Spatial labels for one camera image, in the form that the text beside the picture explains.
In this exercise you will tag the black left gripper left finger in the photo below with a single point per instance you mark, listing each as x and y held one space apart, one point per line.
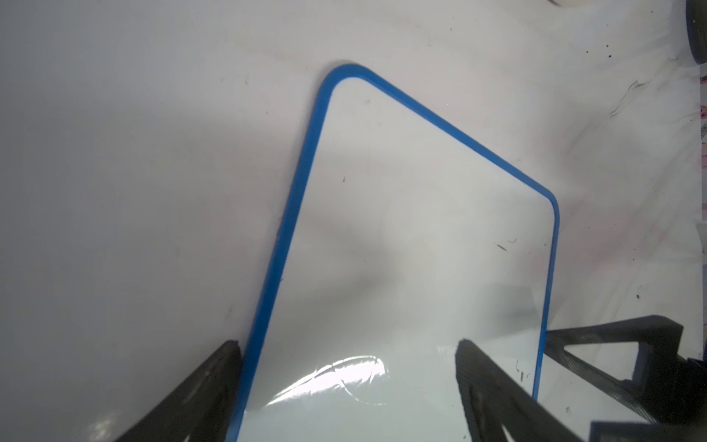
200 408

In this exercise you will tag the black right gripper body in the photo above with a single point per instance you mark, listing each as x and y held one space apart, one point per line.
686 401

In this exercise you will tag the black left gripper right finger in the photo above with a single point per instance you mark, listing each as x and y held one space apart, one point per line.
495 407

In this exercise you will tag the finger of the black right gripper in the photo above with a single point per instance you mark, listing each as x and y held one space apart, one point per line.
634 432
635 362

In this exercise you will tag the blue-framed whiteboard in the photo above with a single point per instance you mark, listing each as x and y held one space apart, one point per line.
401 237

